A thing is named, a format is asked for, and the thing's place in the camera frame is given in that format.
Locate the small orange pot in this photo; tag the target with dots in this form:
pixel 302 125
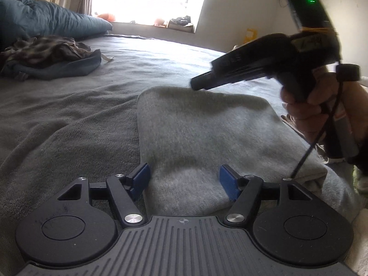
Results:
pixel 161 22

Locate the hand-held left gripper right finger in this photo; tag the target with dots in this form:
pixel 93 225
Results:
pixel 227 182

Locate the person's right hand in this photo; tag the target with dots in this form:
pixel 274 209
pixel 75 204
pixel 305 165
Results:
pixel 304 115

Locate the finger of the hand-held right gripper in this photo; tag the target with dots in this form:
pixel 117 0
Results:
pixel 207 82

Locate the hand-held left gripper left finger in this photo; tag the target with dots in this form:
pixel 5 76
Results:
pixel 142 178

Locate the beige striped cloth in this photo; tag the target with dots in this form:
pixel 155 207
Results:
pixel 322 155

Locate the windowsill box with clothes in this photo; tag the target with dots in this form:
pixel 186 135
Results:
pixel 179 23

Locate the teal duvet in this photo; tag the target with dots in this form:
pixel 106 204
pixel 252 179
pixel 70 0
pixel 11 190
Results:
pixel 51 20

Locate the dark blue garment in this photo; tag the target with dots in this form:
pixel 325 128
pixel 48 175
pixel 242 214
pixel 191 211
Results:
pixel 72 69

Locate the orange soft item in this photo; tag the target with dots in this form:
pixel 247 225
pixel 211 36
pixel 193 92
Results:
pixel 104 17

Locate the grey sweatshirt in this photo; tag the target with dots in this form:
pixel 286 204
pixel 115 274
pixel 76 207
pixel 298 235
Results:
pixel 201 135

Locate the grey bed sheet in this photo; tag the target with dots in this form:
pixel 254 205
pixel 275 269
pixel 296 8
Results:
pixel 72 115

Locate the yellow box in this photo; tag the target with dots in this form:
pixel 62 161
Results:
pixel 250 36

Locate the bright window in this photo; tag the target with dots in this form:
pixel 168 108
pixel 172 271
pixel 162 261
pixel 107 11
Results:
pixel 149 0

